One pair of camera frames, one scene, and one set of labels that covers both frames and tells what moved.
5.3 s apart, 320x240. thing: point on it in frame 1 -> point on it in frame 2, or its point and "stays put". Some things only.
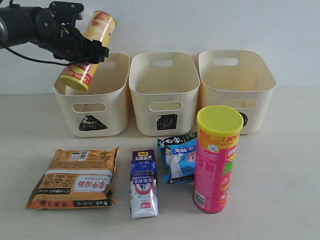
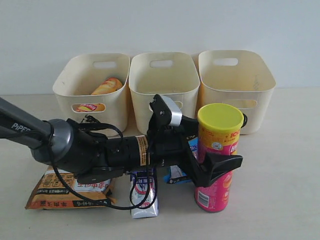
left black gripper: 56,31 -> 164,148
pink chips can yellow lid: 218,133 stays put
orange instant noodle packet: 76,178 stays put
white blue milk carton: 144,197 stays put
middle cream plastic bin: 165,87 stays put
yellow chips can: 100,26 -> 110,84
